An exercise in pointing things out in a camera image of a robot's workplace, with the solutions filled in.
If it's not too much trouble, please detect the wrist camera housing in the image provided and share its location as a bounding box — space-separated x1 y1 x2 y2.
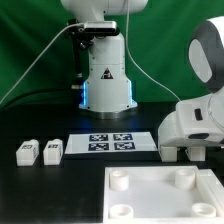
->
176 93 224 144

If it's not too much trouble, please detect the white camera cable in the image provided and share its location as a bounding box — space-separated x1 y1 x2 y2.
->
0 23 85 106

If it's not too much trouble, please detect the white obstacle bar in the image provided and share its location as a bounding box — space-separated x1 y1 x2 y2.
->
200 169 224 209

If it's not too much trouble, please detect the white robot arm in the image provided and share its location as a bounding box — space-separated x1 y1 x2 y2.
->
60 0 224 147

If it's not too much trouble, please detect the silver camera on mount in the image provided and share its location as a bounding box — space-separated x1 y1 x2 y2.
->
84 21 118 35

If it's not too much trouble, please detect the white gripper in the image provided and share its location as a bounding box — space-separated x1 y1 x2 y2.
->
157 111 198 148

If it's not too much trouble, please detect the white square tabletop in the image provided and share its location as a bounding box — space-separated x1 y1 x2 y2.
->
103 166 224 224

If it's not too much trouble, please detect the white fiducial marker sheet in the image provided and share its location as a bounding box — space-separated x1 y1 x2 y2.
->
65 132 157 154

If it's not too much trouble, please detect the white cable at right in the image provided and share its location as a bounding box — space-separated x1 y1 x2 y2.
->
125 0 182 102

